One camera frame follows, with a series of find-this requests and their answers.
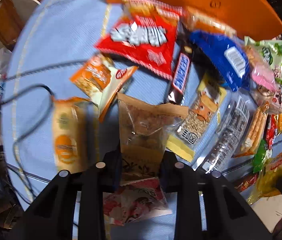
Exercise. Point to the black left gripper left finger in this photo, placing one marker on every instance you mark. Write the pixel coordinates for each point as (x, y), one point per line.
(112, 174)

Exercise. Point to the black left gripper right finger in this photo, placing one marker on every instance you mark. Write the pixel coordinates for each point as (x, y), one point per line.
(168, 173)

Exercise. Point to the red white strawberry pouch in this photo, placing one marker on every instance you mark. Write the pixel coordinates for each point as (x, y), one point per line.
(135, 201)

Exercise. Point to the brown paper snack packet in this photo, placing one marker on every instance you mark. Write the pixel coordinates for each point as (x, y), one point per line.
(144, 131)

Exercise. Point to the small green plum packet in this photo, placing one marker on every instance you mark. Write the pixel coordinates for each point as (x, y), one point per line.
(260, 156)

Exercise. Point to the biscuit sticks clear packet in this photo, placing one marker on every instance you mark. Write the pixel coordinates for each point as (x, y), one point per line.
(255, 132)

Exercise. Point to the yellow crinkly snack bag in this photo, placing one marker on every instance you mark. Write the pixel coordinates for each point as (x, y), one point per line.
(266, 182)

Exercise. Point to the blue cookie bag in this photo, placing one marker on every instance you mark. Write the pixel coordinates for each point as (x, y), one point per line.
(226, 56)

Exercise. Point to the red noodle snack bag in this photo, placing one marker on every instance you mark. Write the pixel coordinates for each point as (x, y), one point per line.
(145, 34)

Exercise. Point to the green jelly drink pouch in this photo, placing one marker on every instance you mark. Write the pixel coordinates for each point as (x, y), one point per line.
(271, 52)

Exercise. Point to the yellow peanut bar packet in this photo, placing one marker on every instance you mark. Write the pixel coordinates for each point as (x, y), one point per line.
(205, 106)

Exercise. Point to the round cake orange packet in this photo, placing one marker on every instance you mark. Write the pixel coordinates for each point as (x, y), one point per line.
(69, 134)

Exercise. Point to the clear barcode snack packet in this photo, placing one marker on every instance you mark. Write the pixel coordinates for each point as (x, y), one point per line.
(228, 137)

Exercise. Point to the snickers chocolate bar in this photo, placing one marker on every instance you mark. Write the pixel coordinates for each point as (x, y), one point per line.
(177, 86)

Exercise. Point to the red wafer bar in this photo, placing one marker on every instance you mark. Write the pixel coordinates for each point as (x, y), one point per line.
(245, 182)

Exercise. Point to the orange white snack packet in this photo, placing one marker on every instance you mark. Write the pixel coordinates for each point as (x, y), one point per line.
(100, 81)

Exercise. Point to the small red snack packet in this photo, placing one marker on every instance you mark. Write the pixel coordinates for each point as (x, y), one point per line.
(271, 131)

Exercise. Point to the cartoon candy clear packet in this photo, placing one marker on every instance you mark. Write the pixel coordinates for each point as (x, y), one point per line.
(261, 95)

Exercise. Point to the light blue tablecloth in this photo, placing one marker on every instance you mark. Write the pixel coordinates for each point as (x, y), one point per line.
(57, 41)

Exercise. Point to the pink biscuit bag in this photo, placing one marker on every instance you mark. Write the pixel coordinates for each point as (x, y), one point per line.
(260, 71)

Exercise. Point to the clear wrapped sandwich cake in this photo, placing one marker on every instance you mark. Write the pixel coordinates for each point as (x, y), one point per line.
(194, 20)

